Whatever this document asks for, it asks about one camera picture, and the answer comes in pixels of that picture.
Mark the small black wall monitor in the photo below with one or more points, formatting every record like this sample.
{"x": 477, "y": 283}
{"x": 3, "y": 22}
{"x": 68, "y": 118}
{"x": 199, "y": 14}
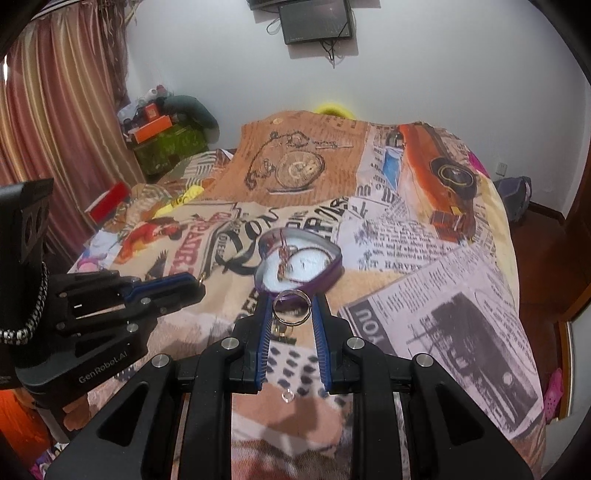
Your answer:
{"x": 316, "y": 21}

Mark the metal bangle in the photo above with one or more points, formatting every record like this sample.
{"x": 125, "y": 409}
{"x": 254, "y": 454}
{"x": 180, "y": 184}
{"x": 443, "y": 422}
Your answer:
{"x": 274, "y": 316}

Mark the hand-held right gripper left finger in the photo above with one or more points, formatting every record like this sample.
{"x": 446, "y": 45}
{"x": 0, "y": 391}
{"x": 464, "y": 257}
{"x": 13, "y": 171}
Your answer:
{"x": 263, "y": 341}

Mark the wooden door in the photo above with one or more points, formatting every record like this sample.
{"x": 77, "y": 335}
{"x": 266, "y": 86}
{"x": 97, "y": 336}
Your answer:
{"x": 581, "y": 258}

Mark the dark backpack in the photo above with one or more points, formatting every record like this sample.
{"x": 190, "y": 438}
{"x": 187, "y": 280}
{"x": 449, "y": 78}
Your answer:
{"x": 515, "y": 198}

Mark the orange box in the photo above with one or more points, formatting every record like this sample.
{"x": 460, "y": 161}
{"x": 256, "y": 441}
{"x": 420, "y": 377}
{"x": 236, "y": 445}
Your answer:
{"x": 150, "y": 129}

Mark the green patterned bag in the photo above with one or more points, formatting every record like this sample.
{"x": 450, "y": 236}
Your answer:
{"x": 168, "y": 147}

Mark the small red box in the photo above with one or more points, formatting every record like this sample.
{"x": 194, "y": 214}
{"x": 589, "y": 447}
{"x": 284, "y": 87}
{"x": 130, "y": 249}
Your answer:
{"x": 151, "y": 112}

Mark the striped brown curtain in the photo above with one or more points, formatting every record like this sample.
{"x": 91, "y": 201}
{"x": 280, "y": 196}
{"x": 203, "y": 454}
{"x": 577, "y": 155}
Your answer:
{"x": 60, "y": 101}

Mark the gold charm keyring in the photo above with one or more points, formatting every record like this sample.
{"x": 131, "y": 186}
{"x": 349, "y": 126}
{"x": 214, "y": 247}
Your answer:
{"x": 281, "y": 330}

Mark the yellow plastic stool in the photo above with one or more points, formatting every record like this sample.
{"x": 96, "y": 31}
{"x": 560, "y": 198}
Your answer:
{"x": 334, "y": 110}

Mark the red and grey box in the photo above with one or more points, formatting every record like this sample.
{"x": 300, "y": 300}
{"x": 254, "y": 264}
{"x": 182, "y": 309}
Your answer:
{"x": 108, "y": 203}

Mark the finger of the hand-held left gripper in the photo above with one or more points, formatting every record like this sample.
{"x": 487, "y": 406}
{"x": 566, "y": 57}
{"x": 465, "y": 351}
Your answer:
{"x": 166, "y": 281}
{"x": 175, "y": 302}

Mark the printed blanket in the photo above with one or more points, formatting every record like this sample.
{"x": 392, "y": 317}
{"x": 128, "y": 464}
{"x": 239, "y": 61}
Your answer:
{"x": 415, "y": 277}

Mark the black wall television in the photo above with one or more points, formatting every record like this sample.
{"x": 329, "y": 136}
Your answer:
{"x": 268, "y": 3}

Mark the wall socket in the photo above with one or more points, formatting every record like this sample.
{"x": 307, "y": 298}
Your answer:
{"x": 499, "y": 168}

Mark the striped patchwork cloth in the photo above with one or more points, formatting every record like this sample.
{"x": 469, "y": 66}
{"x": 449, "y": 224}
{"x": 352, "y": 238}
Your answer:
{"x": 138, "y": 203}

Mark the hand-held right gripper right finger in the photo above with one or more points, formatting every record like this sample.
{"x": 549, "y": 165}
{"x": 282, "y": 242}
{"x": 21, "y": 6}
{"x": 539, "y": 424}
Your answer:
{"x": 321, "y": 341}

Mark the pink slipper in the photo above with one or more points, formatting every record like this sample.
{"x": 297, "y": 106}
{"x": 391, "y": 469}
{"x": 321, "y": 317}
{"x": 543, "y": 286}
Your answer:
{"x": 554, "y": 394}

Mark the yellow cloth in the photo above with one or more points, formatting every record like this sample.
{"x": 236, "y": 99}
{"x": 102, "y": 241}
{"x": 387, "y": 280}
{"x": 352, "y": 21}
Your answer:
{"x": 180, "y": 201}

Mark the purple heart-shaped tin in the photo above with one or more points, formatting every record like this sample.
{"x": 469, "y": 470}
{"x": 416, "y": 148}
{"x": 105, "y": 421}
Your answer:
{"x": 314, "y": 267}

